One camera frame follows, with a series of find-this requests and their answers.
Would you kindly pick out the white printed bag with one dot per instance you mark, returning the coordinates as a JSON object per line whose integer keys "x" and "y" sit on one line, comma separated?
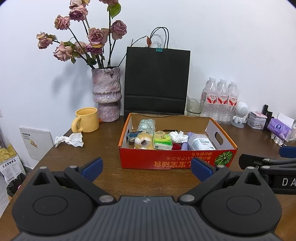
{"x": 11, "y": 169}

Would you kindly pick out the clear water bottle red label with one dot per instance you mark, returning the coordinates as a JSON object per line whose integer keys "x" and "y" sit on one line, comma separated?
{"x": 233, "y": 99}
{"x": 222, "y": 98}
{"x": 210, "y": 97}

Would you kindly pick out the patterned tin box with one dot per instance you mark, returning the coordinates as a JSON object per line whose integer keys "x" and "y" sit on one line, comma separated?
{"x": 255, "y": 123}

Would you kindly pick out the pink textured vase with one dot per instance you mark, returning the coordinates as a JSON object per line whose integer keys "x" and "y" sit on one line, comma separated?
{"x": 106, "y": 92}

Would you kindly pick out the purple tissue pack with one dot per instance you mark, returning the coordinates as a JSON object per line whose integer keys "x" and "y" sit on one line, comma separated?
{"x": 277, "y": 126}

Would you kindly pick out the clear plastic bag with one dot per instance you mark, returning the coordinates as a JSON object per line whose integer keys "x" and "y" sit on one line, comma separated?
{"x": 145, "y": 126}

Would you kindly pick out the dried pink roses bouquet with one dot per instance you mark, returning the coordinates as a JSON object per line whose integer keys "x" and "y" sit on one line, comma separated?
{"x": 94, "y": 37}

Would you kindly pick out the orange and white plush toy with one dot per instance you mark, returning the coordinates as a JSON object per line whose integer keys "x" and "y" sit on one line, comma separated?
{"x": 143, "y": 141}

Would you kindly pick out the black small device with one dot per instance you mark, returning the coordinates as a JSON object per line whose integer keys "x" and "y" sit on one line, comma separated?
{"x": 265, "y": 109}

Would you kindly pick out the green tissue pack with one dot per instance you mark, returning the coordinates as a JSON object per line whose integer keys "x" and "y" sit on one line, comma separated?
{"x": 163, "y": 143}

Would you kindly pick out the dried rosebud twig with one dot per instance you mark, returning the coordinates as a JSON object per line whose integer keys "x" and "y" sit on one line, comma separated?
{"x": 148, "y": 41}

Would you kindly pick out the white wall panel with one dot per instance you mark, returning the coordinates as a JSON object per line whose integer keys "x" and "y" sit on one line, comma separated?
{"x": 39, "y": 141}

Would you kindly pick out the small tan printed block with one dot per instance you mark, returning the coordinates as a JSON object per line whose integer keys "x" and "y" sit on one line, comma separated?
{"x": 159, "y": 135}

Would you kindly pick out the yellow mug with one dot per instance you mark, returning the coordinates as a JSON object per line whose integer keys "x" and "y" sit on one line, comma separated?
{"x": 87, "y": 120}

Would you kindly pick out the black plastic bag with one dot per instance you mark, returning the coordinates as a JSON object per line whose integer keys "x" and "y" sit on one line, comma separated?
{"x": 15, "y": 185}

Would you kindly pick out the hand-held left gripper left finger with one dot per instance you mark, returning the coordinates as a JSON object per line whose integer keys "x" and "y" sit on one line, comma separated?
{"x": 93, "y": 168}

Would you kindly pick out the clear plastic swab container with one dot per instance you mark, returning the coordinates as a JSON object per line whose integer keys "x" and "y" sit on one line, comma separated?
{"x": 201, "y": 142}

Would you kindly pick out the black paper bag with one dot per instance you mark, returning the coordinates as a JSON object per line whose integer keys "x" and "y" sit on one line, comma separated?
{"x": 157, "y": 76}

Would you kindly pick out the red cardboard box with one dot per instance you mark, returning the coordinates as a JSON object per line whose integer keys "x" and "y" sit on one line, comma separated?
{"x": 161, "y": 160}

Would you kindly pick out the clear plastic spoon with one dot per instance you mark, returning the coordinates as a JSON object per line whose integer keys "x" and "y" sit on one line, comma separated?
{"x": 191, "y": 99}

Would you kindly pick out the white tissue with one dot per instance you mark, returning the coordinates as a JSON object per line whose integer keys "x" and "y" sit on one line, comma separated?
{"x": 178, "y": 136}
{"x": 74, "y": 139}

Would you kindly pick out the white robot speaker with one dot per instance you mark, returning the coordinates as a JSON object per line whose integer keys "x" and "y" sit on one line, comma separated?
{"x": 241, "y": 109}

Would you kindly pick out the teal binder clip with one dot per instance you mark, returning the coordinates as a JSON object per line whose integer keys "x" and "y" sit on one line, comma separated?
{"x": 159, "y": 49}

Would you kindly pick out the small white plastic pieces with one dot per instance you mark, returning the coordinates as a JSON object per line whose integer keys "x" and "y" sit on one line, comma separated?
{"x": 277, "y": 138}

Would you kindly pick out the yellow bag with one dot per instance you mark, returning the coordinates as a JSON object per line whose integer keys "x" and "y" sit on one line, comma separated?
{"x": 8, "y": 155}

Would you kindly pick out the dark blue small packet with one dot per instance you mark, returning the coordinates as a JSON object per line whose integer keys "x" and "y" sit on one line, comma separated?
{"x": 132, "y": 135}

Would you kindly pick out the pink flat case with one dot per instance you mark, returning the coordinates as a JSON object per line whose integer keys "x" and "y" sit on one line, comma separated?
{"x": 257, "y": 114}

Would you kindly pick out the grey glass cup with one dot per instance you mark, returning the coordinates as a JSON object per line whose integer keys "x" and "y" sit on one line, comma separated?
{"x": 195, "y": 107}

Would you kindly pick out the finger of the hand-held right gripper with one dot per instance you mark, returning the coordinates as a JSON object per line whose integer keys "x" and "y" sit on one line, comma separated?
{"x": 288, "y": 151}
{"x": 254, "y": 161}

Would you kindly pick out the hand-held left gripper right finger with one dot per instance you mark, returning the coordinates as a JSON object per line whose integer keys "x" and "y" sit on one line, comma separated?
{"x": 201, "y": 169}

